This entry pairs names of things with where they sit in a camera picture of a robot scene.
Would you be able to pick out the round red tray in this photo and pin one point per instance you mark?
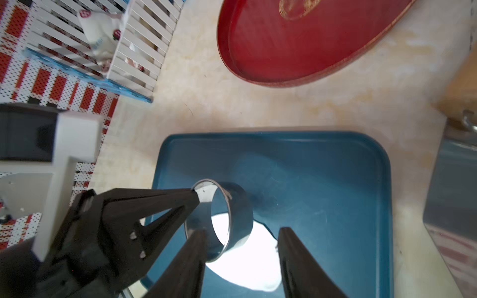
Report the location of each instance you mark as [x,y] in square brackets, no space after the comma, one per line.
[289,43]

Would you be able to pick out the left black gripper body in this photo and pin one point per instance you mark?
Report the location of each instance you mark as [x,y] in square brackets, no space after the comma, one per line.
[108,241]

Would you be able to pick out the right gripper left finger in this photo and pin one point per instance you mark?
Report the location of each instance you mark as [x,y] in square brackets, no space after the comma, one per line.
[184,276]

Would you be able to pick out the teal plastic tray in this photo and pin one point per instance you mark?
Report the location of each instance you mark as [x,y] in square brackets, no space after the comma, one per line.
[332,188]

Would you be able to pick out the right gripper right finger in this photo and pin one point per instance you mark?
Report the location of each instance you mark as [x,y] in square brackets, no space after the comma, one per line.
[302,276]

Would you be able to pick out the wooden rolling pin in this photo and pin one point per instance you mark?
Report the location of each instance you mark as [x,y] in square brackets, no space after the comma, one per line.
[459,102]

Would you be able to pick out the baby doll in crib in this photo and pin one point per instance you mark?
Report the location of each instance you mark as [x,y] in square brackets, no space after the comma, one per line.
[102,31]

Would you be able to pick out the white dough piece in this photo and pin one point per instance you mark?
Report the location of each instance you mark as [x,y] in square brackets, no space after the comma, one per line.
[255,265]

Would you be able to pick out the blue white toy crib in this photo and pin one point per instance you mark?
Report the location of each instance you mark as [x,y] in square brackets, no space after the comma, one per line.
[119,46]

